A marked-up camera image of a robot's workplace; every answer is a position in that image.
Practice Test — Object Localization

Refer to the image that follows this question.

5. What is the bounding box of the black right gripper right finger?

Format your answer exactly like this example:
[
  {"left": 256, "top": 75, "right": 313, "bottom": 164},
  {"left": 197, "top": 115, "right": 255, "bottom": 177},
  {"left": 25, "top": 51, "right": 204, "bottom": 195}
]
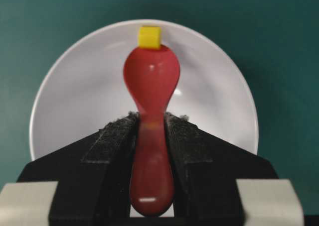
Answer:
[{"left": 162, "top": 111, "right": 305, "bottom": 226}]

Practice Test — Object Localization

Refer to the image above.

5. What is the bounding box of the yellow hexagonal prism block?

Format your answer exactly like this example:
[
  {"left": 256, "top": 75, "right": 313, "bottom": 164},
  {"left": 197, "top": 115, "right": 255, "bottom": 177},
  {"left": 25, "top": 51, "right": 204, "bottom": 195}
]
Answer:
[{"left": 138, "top": 26, "right": 161, "bottom": 49}]

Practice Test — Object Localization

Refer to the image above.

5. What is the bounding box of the red plastic spoon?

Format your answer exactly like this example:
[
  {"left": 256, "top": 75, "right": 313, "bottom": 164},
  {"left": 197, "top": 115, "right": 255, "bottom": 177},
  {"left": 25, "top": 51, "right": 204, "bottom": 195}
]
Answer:
[{"left": 123, "top": 45, "right": 180, "bottom": 217}]

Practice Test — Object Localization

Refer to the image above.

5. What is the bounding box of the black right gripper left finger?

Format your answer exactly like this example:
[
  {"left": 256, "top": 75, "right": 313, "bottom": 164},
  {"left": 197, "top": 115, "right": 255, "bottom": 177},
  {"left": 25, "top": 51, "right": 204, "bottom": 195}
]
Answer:
[{"left": 0, "top": 111, "right": 142, "bottom": 226}]

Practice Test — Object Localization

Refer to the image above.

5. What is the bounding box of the white round bowl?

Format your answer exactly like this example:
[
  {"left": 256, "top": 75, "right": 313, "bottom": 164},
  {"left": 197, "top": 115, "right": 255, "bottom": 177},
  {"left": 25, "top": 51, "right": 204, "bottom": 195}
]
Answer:
[{"left": 29, "top": 19, "right": 259, "bottom": 160}]

